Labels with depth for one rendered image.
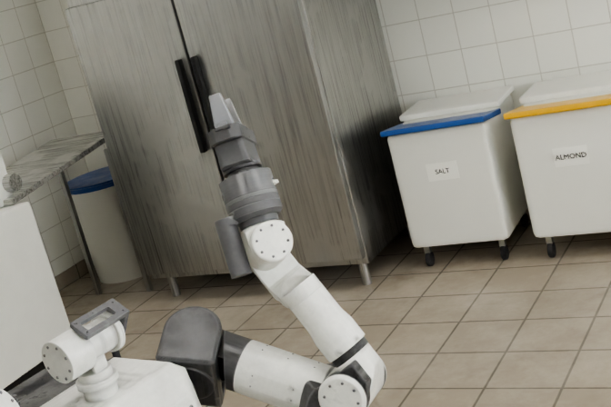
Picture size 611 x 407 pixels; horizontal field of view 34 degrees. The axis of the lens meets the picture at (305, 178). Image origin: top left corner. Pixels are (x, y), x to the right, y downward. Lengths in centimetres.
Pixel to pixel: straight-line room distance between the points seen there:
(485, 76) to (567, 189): 96
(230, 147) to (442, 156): 348
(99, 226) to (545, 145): 290
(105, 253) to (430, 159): 237
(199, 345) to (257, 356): 10
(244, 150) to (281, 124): 345
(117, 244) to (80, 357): 496
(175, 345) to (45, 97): 530
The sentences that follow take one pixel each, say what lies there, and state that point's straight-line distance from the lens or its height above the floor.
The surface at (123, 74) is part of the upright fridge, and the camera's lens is 550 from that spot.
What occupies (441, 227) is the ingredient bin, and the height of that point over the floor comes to 23.
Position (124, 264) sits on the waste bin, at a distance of 649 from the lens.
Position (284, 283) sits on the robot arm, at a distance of 165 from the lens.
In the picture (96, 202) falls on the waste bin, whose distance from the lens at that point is 638.
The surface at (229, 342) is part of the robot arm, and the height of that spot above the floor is 121.
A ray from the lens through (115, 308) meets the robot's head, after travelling 155.
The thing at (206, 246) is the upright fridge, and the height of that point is 32.
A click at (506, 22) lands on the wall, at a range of 548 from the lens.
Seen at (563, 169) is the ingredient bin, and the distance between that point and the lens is 489.
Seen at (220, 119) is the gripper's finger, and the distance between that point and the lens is 164.
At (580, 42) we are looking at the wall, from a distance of 541.
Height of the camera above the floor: 181
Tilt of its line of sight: 13 degrees down
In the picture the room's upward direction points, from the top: 15 degrees counter-clockwise
